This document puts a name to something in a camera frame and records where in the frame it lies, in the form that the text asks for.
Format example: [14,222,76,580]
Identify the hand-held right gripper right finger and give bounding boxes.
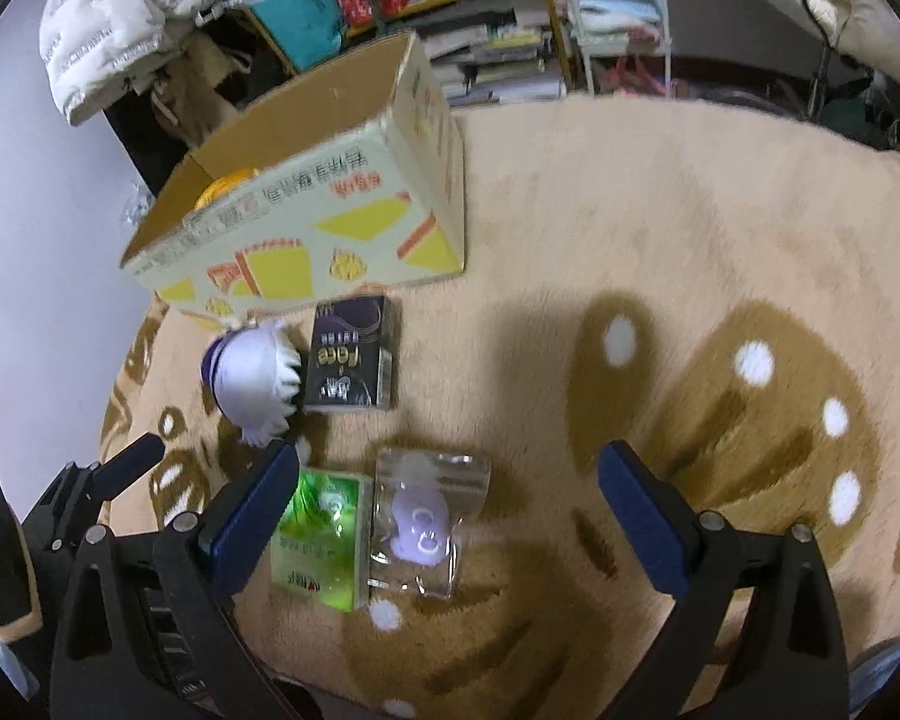
[597,439,850,720]

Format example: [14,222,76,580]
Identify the pink cloth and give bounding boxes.
[596,52,668,95]

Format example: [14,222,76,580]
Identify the metal bed frame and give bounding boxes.
[675,37,900,151]

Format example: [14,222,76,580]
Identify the teal paper bag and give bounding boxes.
[244,0,346,74]

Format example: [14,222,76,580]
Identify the white trolley cart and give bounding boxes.
[551,0,676,97]

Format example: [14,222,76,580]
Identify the black hanging garment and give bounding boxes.
[105,82,196,192]

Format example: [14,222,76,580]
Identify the white puffer jacket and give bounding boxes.
[39,0,218,127]

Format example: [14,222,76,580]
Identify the yellow plush doll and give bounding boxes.
[195,169,261,211]

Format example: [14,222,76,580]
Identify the beige hanging pants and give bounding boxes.
[150,37,248,147]

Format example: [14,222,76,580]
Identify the clear bag with purple toy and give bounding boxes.
[367,448,492,602]

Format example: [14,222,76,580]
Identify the beige printed blanket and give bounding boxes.
[97,94,900,720]

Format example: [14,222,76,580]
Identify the light blue cloth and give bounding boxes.
[574,0,661,38]

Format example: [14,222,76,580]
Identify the stack of books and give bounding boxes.
[439,52,567,109]

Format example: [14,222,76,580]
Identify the printed cardboard box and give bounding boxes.
[120,30,467,331]

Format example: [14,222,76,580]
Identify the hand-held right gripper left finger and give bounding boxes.
[49,439,323,720]

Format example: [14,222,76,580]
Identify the wooden shelf unit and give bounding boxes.
[187,0,578,98]

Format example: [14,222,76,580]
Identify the green small box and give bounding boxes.
[270,467,376,612]

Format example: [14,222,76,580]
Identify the dark small box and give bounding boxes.
[304,294,404,413]

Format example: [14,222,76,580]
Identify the pile of papers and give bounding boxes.
[420,6,556,61]

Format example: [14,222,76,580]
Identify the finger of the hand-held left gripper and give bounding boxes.
[94,433,167,500]

